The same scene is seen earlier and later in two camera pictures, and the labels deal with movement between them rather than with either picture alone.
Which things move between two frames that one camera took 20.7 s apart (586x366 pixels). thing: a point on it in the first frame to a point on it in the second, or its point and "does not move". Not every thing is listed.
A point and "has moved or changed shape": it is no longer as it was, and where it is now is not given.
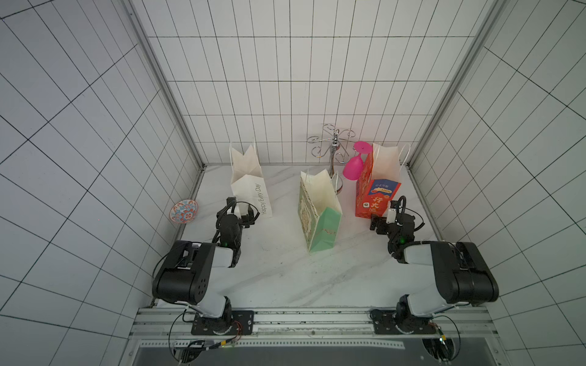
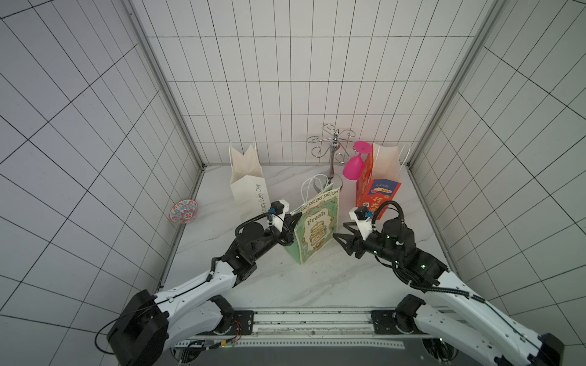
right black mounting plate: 387,322 does not move
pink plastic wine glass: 353,168 does not move
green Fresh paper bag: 320,210 has moved or changed shape
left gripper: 249,219 to 288,228
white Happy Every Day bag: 247,181 does not move
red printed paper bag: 380,181 does not move
